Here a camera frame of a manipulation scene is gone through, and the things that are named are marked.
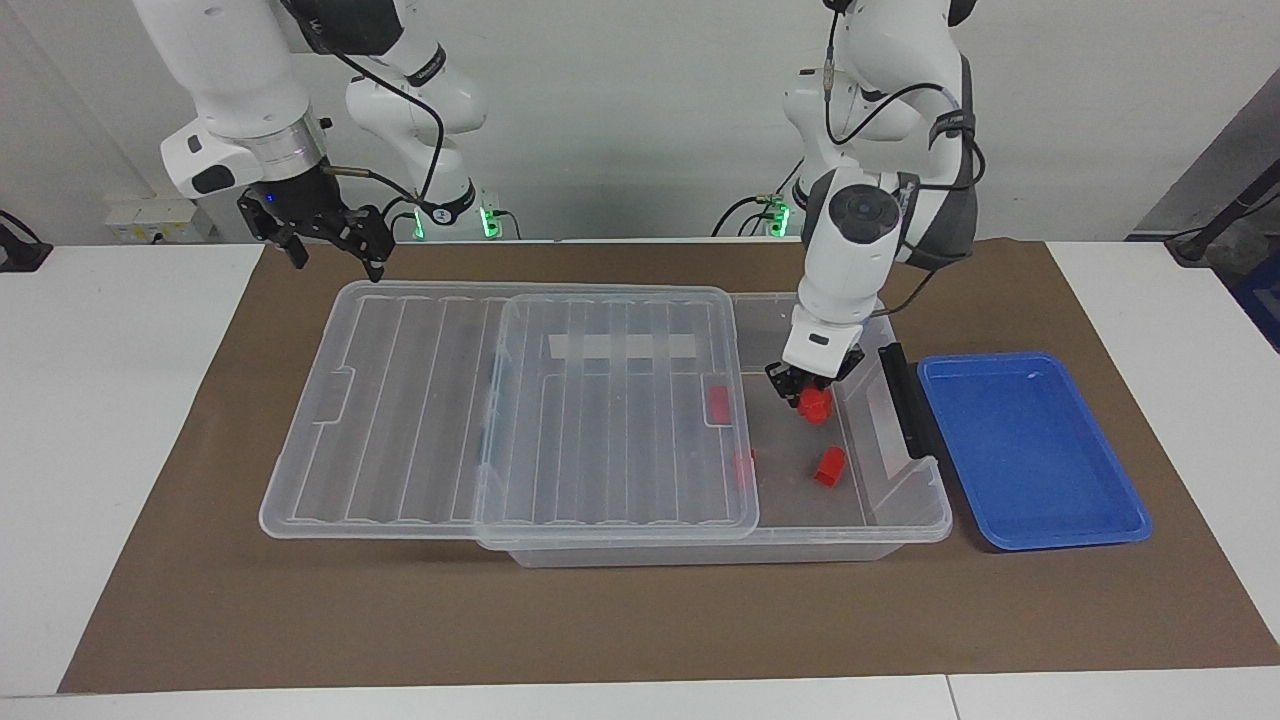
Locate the clear ribbed box lid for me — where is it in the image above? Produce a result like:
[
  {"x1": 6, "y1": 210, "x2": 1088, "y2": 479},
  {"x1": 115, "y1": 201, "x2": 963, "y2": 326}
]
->
[{"x1": 259, "y1": 281, "x2": 760, "y2": 551}]

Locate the dark grey box latch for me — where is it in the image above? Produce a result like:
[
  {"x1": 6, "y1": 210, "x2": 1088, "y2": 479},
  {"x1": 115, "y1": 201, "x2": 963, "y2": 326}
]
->
[{"x1": 878, "y1": 343, "x2": 941, "y2": 461}]

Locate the clear plastic storage box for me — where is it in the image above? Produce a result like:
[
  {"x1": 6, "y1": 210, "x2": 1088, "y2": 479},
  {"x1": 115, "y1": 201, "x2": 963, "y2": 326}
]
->
[{"x1": 475, "y1": 290, "x2": 953, "y2": 569}]

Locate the blue plastic tray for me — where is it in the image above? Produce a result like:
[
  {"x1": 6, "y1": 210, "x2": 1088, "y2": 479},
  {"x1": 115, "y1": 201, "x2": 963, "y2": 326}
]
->
[{"x1": 917, "y1": 351, "x2": 1154, "y2": 552}]

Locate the black table clamp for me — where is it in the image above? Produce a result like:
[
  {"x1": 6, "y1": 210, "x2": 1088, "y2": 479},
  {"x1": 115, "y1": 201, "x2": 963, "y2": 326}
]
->
[{"x1": 0, "y1": 210, "x2": 53, "y2": 273}]

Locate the brown table mat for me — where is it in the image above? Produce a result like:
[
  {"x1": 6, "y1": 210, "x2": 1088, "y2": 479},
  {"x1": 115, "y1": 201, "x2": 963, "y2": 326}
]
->
[{"x1": 57, "y1": 238, "x2": 1280, "y2": 695}]

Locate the black stand leg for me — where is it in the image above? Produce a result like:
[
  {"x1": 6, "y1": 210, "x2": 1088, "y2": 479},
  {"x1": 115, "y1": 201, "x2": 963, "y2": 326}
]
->
[{"x1": 1165, "y1": 160, "x2": 1280, "y2": 266}]

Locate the blue crate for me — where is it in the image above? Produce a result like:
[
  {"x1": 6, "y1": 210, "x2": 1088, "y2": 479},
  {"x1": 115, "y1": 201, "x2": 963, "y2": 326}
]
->
[{"x1": 1230, "y1": 250, "x2": 1280, "y2": 353}]

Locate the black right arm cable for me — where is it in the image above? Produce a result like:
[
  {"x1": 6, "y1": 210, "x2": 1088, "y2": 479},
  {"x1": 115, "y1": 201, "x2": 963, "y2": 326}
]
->
[{"x1": 320, "y1": 45, "x2": 446, "y2": 216}]

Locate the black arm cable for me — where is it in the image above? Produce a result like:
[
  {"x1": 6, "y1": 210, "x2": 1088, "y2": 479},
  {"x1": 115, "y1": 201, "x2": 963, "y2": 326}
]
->
[
  {"x1": 822, "y1": 0, "x2": 989, "y2": 319},
  {"x1": 320, "y1": 45, "x2": 446, "y2": 216}
]

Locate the white wall power strip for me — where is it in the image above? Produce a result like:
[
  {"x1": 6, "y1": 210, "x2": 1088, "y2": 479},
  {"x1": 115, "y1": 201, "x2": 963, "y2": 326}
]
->
[{"x1": 105, "y1": 197, "x2": 216, "y2": 244}]

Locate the black base cable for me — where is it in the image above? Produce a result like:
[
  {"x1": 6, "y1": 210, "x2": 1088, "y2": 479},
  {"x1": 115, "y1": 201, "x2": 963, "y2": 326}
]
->
[{"x1": 712, "y1": 150, "x2": 809, "y2": 238}]

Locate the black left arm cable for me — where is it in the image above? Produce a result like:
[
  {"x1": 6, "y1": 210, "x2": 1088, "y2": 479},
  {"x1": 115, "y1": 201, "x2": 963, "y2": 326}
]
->
[{"x1": 822, "y1": 0, "x2": 989, "y2": 319}]

